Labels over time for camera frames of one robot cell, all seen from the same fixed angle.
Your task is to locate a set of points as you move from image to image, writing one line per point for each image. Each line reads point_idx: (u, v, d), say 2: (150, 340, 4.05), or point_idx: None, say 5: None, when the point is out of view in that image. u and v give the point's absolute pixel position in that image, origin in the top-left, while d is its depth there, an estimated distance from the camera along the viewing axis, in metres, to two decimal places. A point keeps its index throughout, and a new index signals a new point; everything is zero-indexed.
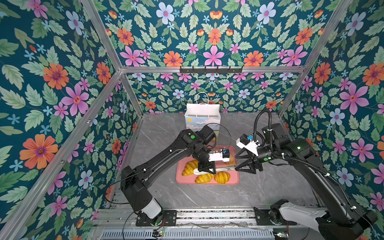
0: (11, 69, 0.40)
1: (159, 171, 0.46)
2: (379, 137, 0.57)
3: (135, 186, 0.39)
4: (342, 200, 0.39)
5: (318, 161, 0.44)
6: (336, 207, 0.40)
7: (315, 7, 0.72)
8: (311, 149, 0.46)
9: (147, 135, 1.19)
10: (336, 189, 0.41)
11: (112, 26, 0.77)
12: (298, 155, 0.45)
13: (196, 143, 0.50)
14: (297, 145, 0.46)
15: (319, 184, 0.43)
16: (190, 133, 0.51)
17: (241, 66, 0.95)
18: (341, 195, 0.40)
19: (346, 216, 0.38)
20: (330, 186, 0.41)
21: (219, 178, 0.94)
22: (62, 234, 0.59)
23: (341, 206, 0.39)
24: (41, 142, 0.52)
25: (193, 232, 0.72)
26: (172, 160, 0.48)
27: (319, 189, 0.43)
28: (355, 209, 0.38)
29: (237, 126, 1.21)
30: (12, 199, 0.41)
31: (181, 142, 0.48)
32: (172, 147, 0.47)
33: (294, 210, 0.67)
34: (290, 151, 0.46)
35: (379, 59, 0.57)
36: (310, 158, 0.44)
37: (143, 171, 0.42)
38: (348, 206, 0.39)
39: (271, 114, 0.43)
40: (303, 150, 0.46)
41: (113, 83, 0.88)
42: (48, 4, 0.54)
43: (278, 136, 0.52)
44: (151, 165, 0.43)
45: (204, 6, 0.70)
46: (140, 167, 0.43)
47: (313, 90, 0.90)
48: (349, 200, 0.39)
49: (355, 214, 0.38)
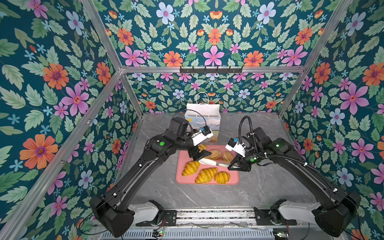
0: (11, 70, 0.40)
1: (134, 187, 0.43)
2: (379, 137, 0.57)
3: (109, 213, 0.36)
4: (323, 184, 0.43)
5: (296, 154, 0.49)
6: (320, 193, 0.43)
7: (315, 7, 0.72)
8: (289, 145, 0.52)
9: (147, 135, 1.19)
10: (317, 176, 0.44)
11: (111, 26, 0.77)
12: (278, 152, 0.50)
13: (167, 149, 0.47)
14: (277, 144, 0.52)
15: (300, 173, 0.47)
16: (159, 140, 0.47)
17: (241, 67, 0.88)
18: (322, 181, 0.43)
19: (330, 200, 0.41)
20: (310, 173, 0.45)
21: (219, 178, 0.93)
22: (62, 234, 0.59)
23: (324, 191, 0.42)
24: (41, 142, 0.52)
25: (193, 232, 0.72)
26: (144, 175, 0.44)
27: (303, 179, 0.47)
28: (337, 192, 0.41)
29: (237, 126, 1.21)
30: (12, 199, 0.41)
31: (151, 152, 0.45)
32: (141, 161, 0.43)
33: (291, 207, 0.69)
34: (271, 150, 0.52)
35: (379, 59, 0.57)
36: (290, 152, 0.50)
37: (114, 196, 0.38)
38: (330, 189, 0.42)
39: (251, 119, 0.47)
40: (282, 146, 0.51)
41: (113, 83, 0.89)
42: (48, 4, 0.54)
43: (260, 139, 0.58)
44: (123, 187, 0.40)
45: (204, 6, 0.70)
46: (110, 191, 0.39)
47: (313, 90, 0.90)
48: (330, 184, 0.43)
49: (338, 196, 0.40)
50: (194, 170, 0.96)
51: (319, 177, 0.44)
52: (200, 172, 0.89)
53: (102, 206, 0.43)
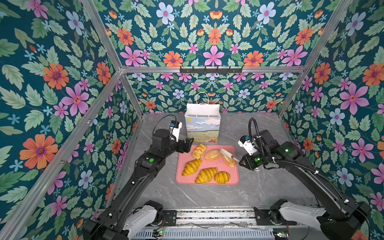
0: (11, 69, 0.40)
1: (129, 205, 0.44)
2: (379, 137, 0.57)
3: (106, 236, 0.36)
4: (335, 195, 0.41)
5: (306, 160, 0.47)
6: (330, 203, 0.42)
7: (315, 7, 0.72)
8: (299, 151, 0.49)
9: (147, 135, 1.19)
10: (327, 185, 0.43)
11: (112, 26, 0.77)
12: (287, 157, 0.47)
13: (157, 164, 0.51)
14: (286, 148, 0.49)
15: (311, 182, 0.45)
16: (148, 157, 0.51)
17: (241, 66, 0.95)
18: (333, 191, 0.42)
19: (341, 211, 0.39)
20: (321, 183, 0.43)
21: (219, 178, 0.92)
22: (62, 235, 0.59)
23: (334, 201, 0.40)
24: (41, 142, 0.52)
25: (193, 232, 0.72)
26: (138, 191, 0.46)
27: (313, 187, 0.45)
28: (348, 203, 0.40)
29: (237, 126, 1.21)
30: (12, 199, 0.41)
31: (141, 170, 0.48)
32: (133, 178, 0.46)
33: (293, 209, 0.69)
34: (280, 154, 0.49)
35: (379, 59, 0.57)
36: (299, 158, 0.47)
37: (110, 216, 0.39)
38: (341, 200, 0.40)
39: (257, 123, 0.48)
40: (291, 151, 0.49)
41: (113, 83, 0.88)
42: (48, 4, 0.54)
43: (267, 142, 0.55)
44: (118, 206, 0.41)
45: (204, 6, 0.70)
46: (104, 212, 0.40)
47: (313, 90, 0.90)
48: (341, 194, 0.41)
49: (349, 207, 0.39)
50: (194, 170, 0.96)
51: (330, 186, 0.42)
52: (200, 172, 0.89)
53: (98, 229, 0.42)
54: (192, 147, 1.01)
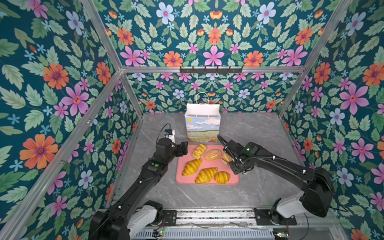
0: (11, 69, 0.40)
1: (136, 200, 0.47)
2: (379, 137, 0.57)
3: (115, 225, 0.38)
4: (294, 170, 0.47)
5: (266, 150, 0.55)
6: (295, 179, 0.47)
7: (315, 7, 0.72)
8: (259, 145, 0.57)
9: (147, 135, 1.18)
10: (289, 164, 0.49)
11: (111, 26, 0.77)
12: (250, 154, 0.55)
13: (162, 171, 0.58)
14: (247, 148, 0.58)
15: (277, 169, 0.50)
16: (154, 163, 0.57)
17: (241, 66, 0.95)
18: (293, 168, 0.48)
19: (303, 181, 0.44)
20: (281, 165, 0.49)
21: (219, 178, 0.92)
22: (62, 235, 0.59)
23: (296, 175, 0.46)
24: (41, 142, 0.52)
25: (193, 232, 0.72)
26: (144, 190, 0.50)
27: (279, 172, 0.50)
28: (307, 173, 0.45)
29: (237, 126, 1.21)
30: (12, 199, 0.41)
31: (148, 173, 0.53)
32: (141, 178, 0.51)
33: (285, 203, 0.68)
34: (245, 155, 0.57)
35: (379, 59, 0.57)
36: (260, 151, 0.55)
37: (119, 208, 0.42)
38: (300, 172, 0.46)
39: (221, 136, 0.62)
40: (252, 148, 0.57)
41: (113, 83, 0.89)
42: (48, 4, 0.54)
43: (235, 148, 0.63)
44: (127, 200, 0.44)
45: (204, 6, 0.70)
46: (113, 205, 0.42)
47: (313, 90, 0.90)
48: (300, 168, 0.47)
49: (308, 176, 0.44)
50: (194, 170, 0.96)
51: (290, 165, 0.49)
52: (200, 172, 0.89)
53: (106, 221, 0.42)
54: (192, 147, 1.01)
